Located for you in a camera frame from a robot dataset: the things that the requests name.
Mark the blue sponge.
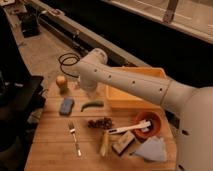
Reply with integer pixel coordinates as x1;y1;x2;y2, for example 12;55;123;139
59;98;74;116

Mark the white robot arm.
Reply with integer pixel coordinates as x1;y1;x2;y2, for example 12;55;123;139
76;48;213;171

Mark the yellow plastic bin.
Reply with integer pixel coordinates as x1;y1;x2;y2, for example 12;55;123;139
106;67;167;109

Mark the dark grape bunch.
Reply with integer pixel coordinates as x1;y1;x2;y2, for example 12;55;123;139
88;117;113;130

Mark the apple on green cup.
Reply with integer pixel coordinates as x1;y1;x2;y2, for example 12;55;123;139
56;75;68;93

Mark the silver fork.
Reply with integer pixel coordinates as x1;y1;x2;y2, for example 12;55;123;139
68;122;82;157

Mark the wooden block brush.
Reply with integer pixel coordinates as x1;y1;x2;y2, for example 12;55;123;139
112;131;135;155

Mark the terracotta bowl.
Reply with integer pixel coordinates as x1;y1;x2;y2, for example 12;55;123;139
133;110;163;141

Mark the blue folded cloth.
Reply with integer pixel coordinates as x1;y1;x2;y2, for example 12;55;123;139
132;136;167;162

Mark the black chair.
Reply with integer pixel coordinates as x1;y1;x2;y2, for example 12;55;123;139
0;6;45;171

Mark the black device on floor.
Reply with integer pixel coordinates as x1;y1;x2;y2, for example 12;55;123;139
21;13;40;38

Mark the black coiled cable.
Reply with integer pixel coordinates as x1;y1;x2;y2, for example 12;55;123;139
58;52;83;80

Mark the white handled utensil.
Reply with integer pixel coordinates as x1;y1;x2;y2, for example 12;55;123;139
108;121;151;135

